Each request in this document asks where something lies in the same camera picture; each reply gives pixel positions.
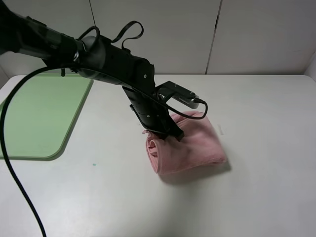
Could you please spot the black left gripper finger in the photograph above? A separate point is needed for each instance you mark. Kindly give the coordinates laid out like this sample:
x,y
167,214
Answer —
x,y
160,133
176,132

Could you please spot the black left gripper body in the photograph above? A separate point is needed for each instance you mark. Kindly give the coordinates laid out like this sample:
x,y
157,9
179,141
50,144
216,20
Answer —
x,y
110,64

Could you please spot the pink terry towel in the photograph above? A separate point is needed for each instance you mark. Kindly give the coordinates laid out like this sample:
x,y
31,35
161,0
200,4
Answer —
x,y
200,146

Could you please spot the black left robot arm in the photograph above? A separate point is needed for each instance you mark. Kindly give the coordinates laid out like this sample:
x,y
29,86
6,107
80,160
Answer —
x,y
28,36

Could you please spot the green plastic tray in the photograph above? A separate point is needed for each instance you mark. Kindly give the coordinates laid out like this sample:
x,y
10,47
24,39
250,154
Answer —
x,y
42,116

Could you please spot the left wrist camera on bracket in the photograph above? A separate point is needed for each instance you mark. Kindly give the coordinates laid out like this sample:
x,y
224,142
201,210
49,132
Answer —
x,y
170,90

